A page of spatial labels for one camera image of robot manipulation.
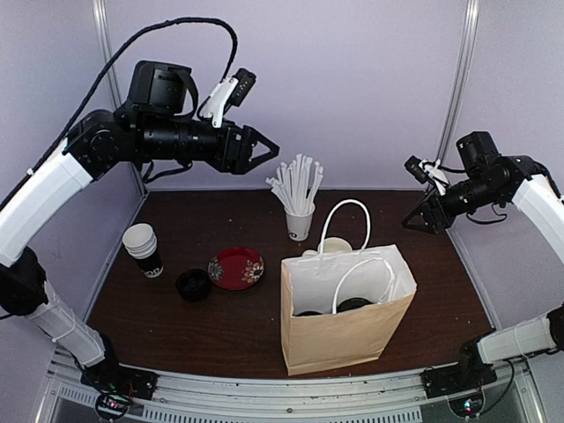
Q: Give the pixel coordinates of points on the left aluminium wall post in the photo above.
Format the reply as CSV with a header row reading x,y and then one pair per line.
x,y
104,38

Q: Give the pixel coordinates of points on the right aluminium wall post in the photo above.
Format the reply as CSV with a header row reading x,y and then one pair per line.
x,y
463,68

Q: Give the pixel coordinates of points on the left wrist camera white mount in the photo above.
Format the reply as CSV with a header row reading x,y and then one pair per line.
x,y
229,92

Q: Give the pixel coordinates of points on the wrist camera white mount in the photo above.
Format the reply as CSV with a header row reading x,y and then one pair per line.
x,y
229,92
425,171

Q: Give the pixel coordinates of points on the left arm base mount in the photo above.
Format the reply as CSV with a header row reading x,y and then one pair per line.
x,y
118,387

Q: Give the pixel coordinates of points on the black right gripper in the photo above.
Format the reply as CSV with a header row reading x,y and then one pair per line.
x,y
426,206

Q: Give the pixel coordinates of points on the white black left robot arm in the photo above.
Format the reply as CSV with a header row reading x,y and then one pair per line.
x,y
161,119

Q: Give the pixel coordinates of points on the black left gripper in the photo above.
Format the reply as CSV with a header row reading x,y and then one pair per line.
x,y
240,163

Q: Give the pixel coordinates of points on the black white paper cup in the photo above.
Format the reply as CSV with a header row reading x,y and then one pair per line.
x,y
351,304
309,313

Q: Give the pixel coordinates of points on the bundle of white wrapped straws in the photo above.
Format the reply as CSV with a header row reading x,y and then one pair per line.
x,y
296,184

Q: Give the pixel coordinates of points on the stack of paper cups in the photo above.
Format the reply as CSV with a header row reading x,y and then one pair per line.
x,y
141,243

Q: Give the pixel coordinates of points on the red floral plate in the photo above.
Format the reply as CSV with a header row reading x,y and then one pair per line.
x,y
236,268

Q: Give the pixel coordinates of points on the cream ceramic mug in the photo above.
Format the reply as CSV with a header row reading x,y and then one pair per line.
x,y
328,246

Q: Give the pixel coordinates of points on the brown paper bag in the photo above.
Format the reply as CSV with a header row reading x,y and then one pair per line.
x,y
319,343

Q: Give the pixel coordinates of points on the aluminium wall post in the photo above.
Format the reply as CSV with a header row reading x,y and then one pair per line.
x,y
104,38
463,68

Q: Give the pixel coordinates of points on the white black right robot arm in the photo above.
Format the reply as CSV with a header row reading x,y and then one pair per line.
x,y
493,179

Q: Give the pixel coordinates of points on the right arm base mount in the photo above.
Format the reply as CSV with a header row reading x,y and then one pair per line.
x,y
462,383

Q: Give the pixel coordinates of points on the aluminium front rail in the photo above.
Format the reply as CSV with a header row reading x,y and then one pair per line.
x,y
395,397

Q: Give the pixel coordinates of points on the stack of black lids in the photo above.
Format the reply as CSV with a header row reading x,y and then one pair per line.
x,y
194,285

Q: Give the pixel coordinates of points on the paper cup holding straws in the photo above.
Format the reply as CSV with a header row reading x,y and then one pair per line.
x,y
298,226

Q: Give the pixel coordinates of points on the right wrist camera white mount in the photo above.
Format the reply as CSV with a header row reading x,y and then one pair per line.
x,y
425,171

